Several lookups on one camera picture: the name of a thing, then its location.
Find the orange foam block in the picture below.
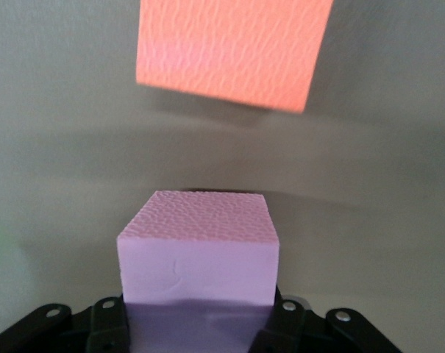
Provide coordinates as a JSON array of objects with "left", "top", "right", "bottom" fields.
[{"left": 135, "top": 0, "right": 335, "bottom": 114}]

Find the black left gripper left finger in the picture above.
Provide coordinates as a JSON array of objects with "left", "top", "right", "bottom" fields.
[{"left": 0, "top": 296, "right": 131, "bottom": 353}]

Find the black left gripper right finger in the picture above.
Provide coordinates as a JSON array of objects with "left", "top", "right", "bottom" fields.
[{"left": 249, "top": 286, "right": 405, "bottom": 353}]

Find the pink foam block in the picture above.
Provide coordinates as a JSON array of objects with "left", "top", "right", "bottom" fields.
[{"left": 116, "top": 190, "right": 281, "bottom": 353}]

